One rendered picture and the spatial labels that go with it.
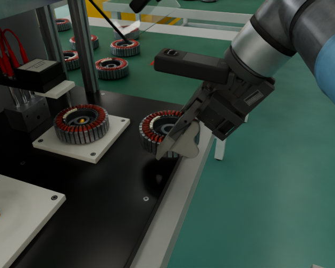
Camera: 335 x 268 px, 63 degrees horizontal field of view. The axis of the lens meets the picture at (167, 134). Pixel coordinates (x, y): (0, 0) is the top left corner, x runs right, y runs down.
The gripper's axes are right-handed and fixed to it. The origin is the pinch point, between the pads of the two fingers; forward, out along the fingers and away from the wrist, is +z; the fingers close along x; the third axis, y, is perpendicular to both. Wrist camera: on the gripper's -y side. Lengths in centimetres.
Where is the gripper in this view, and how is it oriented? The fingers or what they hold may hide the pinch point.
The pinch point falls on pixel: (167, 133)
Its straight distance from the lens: 51.9
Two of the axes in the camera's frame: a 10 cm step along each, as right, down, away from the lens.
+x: 3.4, -5.5, 7.6
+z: -5.0, 5.8, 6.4
